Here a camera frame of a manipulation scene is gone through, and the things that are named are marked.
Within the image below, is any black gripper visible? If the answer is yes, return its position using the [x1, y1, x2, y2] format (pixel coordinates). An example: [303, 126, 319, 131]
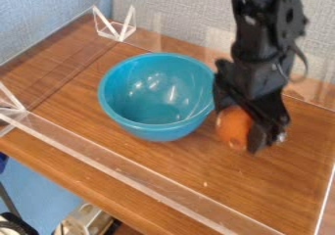
[213, 59, 291, 154]

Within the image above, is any brown and white toy mushroom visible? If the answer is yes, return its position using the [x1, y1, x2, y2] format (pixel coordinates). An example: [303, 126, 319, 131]
[217, 106, 253, 151]

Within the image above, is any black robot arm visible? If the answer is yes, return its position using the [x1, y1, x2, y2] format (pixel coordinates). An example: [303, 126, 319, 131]
[213, 0, 309, 153]

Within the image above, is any blue bowl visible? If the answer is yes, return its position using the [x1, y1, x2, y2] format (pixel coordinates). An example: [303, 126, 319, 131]
[98, 53, 214, 142]

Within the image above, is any clear acrylic front barrier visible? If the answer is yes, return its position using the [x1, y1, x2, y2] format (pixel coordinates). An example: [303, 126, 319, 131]
[0, 81, 285, 235]

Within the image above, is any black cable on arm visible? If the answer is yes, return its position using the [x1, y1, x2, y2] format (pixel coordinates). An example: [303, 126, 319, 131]
[279, 42, 310, 83]

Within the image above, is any clear acrylic corner bracket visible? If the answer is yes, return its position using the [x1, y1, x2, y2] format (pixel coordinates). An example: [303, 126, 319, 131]
[92, 6, 138, 42]

